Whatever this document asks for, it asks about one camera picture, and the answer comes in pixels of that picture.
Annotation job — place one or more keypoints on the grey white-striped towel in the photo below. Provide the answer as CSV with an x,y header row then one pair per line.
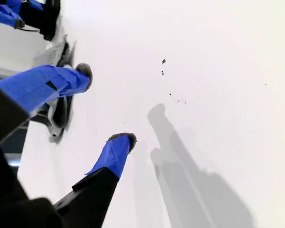
x,y
61,114

